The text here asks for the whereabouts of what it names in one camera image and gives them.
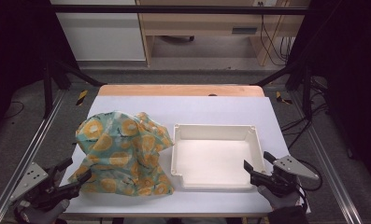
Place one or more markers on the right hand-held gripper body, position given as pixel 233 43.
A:
pixel 290 168

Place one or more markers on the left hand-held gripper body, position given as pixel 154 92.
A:
pixel 30 180

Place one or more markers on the white plastic tray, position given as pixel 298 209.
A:
pixel 214 158

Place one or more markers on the green cloth bag orange print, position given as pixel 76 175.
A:
pixel 124 152

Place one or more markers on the person's right hand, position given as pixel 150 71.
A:
pixel 282 202

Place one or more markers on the person's left hand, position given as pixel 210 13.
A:
pixel 43 216

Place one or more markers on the yellow black floor tape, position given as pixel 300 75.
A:
pixel 281 98
pixel 82 97

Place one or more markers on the dark curtain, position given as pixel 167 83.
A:
pixel 15 46
pixel 348 62

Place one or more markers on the white cabinet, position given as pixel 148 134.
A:
pixel 102 37

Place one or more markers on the light wooden desk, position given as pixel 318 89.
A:
pixel 198 23

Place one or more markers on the aluminium rail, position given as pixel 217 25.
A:
pixel 326 158
pixel 27 155

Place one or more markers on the black frame strut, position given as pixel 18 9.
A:
pixel 286 73
pixel 75 73

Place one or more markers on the black horizontal frame bar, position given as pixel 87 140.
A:
pixel 174 10

